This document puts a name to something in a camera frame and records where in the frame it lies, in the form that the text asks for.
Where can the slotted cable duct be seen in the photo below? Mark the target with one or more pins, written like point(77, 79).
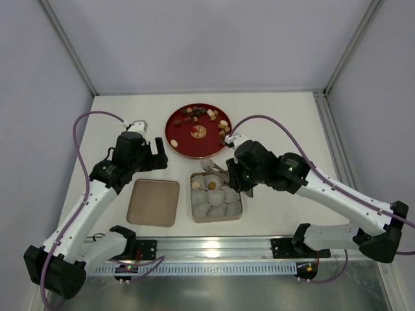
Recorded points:
point(196, 269)

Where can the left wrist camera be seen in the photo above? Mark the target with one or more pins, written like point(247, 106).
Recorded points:
point(139, 126)

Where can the gold tin box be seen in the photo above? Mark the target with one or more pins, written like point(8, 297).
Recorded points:
point(220, 204)

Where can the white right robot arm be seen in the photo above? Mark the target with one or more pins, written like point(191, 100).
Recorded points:
point(374, 227)

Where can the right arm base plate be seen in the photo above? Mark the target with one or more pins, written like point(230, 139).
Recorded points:
point(284, 248)

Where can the aluminium frame post left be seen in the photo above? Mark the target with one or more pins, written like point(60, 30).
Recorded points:
point(57, 27)

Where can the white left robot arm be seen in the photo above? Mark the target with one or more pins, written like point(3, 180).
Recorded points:
point(60, 265)

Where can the aluminium front rail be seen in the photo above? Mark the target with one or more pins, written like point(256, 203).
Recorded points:
point(227, 246)

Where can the cream round chocolate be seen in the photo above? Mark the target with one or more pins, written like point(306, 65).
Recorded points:
point(195, 185)

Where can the gold tin lid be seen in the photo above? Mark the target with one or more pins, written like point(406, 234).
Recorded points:
point(153, 203)

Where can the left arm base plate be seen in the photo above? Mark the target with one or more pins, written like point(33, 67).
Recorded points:
point(145, 250)

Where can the round red lacquer tray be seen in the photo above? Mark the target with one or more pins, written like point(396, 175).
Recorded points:
point(199, 135)

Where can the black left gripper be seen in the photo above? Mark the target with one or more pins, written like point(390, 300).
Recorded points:
point(155, 159)

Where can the aluminium frame post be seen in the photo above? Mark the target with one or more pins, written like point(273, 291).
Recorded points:
point(57, 27)
point(354, 43)

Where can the aluminium frame post right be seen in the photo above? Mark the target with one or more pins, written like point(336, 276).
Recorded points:
point(354, 43)

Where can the aluminium side rail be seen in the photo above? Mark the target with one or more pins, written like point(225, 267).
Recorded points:
point(342, 164)

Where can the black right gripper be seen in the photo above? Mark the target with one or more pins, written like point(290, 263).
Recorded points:
point(234, 175)

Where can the metal serving tongs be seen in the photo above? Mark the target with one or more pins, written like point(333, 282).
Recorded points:
point(210, 166)

